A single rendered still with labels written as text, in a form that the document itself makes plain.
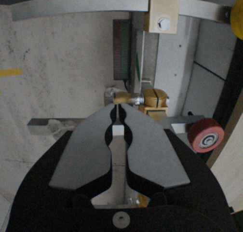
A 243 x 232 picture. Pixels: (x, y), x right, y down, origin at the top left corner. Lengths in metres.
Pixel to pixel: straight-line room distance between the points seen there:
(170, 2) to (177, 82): 0.36
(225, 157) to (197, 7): 0.37
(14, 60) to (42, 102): 0.44
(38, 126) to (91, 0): 0.28
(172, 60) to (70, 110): 1.06
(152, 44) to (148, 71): 0.08
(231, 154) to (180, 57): 0.35
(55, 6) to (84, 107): 1.12
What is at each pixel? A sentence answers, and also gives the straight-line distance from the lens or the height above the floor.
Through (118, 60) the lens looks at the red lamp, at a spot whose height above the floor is 0.70.
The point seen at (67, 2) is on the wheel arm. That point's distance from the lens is 0.28.
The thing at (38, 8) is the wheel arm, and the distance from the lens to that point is 0.30.
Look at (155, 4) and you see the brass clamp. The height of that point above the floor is 0.85.
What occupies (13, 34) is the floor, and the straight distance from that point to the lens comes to 1.36.
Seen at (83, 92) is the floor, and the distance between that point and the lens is 1.26.
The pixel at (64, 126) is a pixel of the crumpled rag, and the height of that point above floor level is 0.87.
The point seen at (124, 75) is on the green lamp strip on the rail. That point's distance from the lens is 0.43.
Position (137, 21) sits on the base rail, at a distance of 0.41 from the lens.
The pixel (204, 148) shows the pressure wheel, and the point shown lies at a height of 0.91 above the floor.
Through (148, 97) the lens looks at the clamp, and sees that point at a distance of 0.28.
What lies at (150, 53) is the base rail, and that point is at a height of 0.70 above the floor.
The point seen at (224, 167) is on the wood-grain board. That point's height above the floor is 0.90.
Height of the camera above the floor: 1.11
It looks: 57 degrees down
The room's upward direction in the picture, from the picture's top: 176 degrees clockwise
